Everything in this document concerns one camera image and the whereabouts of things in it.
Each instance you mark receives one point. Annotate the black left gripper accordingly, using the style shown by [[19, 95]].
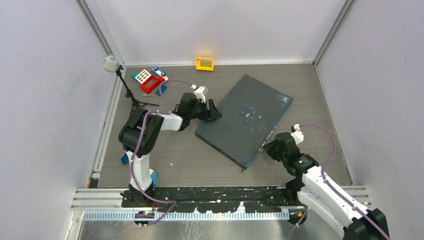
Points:
[[213, 115]]

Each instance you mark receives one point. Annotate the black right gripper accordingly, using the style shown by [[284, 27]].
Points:
[[269, 148]]

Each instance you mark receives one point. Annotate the dark grey network switch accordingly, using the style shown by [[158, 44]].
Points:
[[250, 113]]

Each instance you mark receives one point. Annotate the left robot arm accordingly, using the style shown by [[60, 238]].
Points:
[[139, 135]]

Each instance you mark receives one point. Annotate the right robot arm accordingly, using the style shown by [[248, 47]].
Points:
[[312, 187]]

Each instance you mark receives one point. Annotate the small blue toy brick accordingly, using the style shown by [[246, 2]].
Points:
[[161, 90]]

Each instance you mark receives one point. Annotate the blue white toy brick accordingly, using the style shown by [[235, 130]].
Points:
[[157, 72]]

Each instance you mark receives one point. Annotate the white window toy brick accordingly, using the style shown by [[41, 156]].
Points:
[[143, 76]]

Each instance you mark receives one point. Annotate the blue white wedge block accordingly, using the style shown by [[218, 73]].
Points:
[[154, 177]]

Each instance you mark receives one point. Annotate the blue toy block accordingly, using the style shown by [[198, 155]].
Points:
[[125, 159]]

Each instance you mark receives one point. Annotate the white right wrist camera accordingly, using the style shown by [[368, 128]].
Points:
[[297, 134]]

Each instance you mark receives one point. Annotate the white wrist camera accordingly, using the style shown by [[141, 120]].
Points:
[[297, 134], [200, 92]]

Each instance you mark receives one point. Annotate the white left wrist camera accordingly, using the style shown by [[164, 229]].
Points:
[[200, 92]]

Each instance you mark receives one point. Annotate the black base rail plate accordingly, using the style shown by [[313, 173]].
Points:
[[214, 199]]

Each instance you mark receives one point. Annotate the red toy brick frame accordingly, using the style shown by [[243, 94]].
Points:
[[151, 83]]

